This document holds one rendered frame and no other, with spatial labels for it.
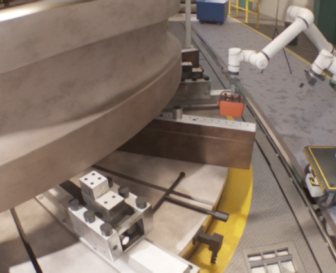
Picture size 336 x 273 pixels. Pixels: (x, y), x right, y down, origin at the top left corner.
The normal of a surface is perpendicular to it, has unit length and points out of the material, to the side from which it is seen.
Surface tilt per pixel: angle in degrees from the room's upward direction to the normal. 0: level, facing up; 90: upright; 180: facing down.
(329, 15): 90
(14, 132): 61
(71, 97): 72
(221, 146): 90
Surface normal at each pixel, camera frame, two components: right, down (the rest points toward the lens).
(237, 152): -0.27, 0.51
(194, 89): 0.12, 0.51
